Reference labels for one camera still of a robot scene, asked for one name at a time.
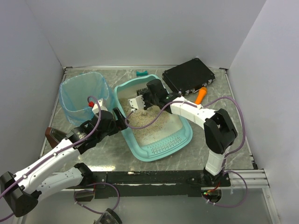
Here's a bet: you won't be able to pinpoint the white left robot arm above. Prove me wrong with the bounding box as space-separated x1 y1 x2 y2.
0 108 127 217

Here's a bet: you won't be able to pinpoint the black litter scoop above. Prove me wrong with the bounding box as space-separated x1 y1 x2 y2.
136 88 150 97

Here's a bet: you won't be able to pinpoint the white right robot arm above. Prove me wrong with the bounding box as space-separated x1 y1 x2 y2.
136 79 238 179

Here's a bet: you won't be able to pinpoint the black hard case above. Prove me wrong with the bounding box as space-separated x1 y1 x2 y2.
162 58 215 96

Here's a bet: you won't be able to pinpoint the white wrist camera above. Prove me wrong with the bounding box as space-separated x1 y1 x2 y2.
88 98 108 114
128 95 145 110

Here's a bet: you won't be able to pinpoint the blue plastic bin liner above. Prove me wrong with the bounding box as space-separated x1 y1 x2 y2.
58 71 115 126

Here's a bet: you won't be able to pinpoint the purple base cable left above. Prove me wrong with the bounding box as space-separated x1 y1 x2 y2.
73 182 121 213

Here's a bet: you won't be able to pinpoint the white trash bin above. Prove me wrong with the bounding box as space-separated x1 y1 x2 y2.
58 71 115 126

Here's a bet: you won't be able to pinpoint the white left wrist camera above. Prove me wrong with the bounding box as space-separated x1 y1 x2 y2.
88 98 108 114

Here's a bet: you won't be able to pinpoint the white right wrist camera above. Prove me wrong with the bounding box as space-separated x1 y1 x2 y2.
128 95 145 110

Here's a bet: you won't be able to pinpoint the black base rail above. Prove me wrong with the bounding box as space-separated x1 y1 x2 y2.
77 169 232 199

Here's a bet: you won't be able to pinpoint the beige cat litter pellets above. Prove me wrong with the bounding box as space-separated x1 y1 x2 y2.
128 106 170 145

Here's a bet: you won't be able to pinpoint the teal litter box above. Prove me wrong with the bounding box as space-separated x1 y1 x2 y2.
114 74 193 162

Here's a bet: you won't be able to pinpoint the brown metronome box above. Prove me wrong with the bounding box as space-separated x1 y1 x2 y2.
45 127 66 149

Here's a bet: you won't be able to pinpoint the small teal block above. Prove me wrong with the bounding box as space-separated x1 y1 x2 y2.
136 70 149 77

